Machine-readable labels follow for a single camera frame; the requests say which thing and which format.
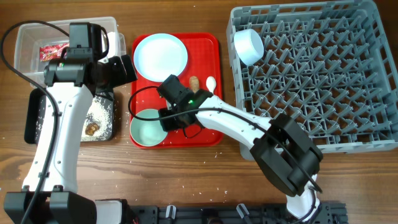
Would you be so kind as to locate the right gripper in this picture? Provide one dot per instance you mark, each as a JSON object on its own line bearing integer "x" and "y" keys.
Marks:
{"x": 164, "y": 122}

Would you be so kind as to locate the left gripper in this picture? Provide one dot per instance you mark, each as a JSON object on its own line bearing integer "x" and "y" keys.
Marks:
{"x": 119, "y": 77}

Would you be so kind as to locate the mint green bowl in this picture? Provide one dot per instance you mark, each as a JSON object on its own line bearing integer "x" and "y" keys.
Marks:
{"x": 147, "y": 133}

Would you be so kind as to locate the brown carrot-shaped food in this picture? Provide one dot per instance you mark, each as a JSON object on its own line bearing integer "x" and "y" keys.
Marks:
{"x": 194, "y": 84}

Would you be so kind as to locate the white plastic spoon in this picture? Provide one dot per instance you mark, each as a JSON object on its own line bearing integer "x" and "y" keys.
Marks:
{"x": 211, "y": 84}

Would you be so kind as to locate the light blue plate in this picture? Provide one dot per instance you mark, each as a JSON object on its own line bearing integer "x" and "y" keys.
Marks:
{"x": 160, "y": 55}

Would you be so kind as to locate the white rice pile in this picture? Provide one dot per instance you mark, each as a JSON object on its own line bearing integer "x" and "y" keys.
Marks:
{"x": 100, "y": 112}

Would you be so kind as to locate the brown food scrap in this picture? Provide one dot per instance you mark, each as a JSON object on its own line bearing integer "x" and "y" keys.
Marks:
{"x": 91, "y": 129}

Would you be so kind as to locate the red snack wrapper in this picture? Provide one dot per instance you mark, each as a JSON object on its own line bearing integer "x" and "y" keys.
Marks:
{"x": 49, "y": 52}

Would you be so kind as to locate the light blue bowl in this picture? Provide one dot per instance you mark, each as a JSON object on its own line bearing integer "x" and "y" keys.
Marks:
{"x": 249, "y": 46}

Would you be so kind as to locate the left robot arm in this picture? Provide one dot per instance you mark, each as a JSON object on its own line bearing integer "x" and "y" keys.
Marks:
{"x": 49, "y": 191}

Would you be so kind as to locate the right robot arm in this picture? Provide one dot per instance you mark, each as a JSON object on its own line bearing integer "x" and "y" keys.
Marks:
{"x": 286, "y": 155}

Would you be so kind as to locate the grey dishwasher rack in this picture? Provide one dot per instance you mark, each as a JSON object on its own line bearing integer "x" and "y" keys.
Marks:
{"x": 328, "y": 65}

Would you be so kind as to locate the black plastic tray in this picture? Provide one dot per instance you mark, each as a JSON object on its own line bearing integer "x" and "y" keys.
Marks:
{"x": 35, "y": 115}

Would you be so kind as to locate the clear plastic bin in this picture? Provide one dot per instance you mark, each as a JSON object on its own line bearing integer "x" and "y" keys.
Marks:
{"x": 31, "y": 37}

